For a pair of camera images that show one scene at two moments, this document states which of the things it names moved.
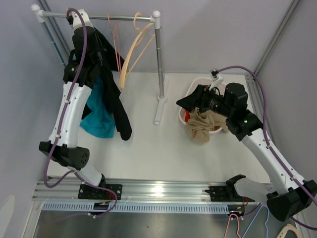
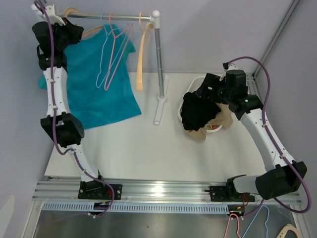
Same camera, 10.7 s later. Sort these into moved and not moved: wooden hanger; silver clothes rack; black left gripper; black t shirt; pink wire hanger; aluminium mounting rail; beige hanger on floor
Moved: black t shirt; pink wire hanger; black left gripper; wooden hanger
Not moved: aluminium mounting rail; silver clothes rack; beige hanger on floor
